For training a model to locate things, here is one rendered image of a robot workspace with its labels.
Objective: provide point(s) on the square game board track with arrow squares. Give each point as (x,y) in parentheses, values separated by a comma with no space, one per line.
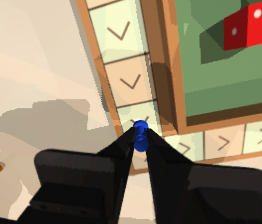
(215,95)

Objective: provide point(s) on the red die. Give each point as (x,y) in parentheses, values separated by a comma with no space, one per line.
(243,28)

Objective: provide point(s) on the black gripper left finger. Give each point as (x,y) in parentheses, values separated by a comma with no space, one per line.
(107,170)

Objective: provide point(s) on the blue pawn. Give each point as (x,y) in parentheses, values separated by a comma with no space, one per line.
(141,142)

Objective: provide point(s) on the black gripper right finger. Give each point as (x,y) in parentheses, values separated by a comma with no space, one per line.
(174,177)

